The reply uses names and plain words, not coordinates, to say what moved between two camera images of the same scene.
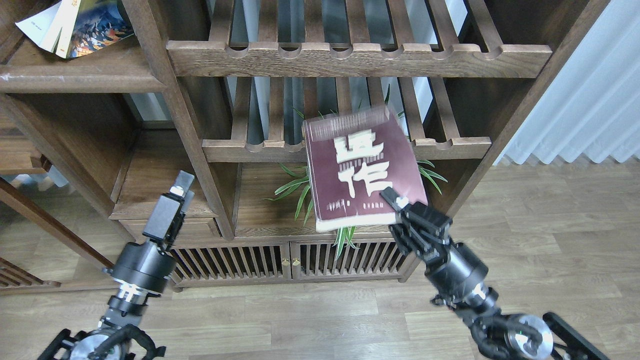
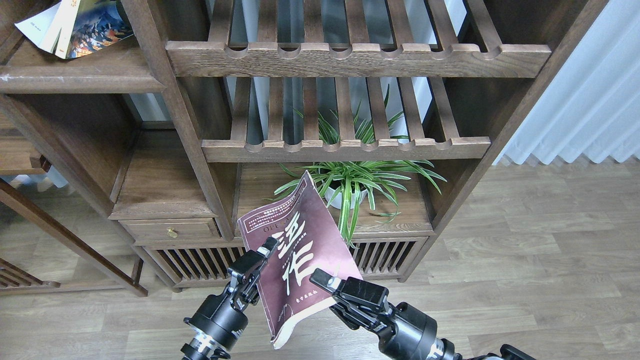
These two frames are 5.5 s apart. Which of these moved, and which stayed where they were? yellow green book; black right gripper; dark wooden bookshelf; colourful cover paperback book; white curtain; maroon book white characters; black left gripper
Moved: black right gripper; black left gripper; maroon book white characters
Stayed: yellow green book; dark wooden bookshelf; white curtain; colourful cover paperback book
